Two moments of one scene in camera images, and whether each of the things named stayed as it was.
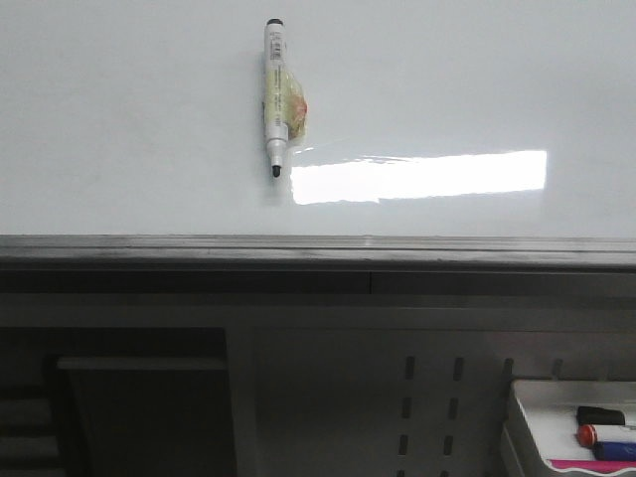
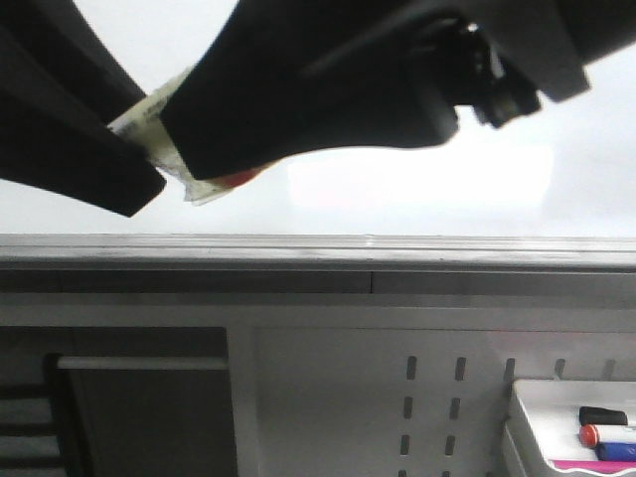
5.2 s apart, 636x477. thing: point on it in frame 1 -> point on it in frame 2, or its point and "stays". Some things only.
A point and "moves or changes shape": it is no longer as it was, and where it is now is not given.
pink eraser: [596, 465] stays
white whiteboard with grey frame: [439, 135] stays
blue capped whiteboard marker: [614, 451] stays
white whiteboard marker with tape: [285, 106] moves or changes shape
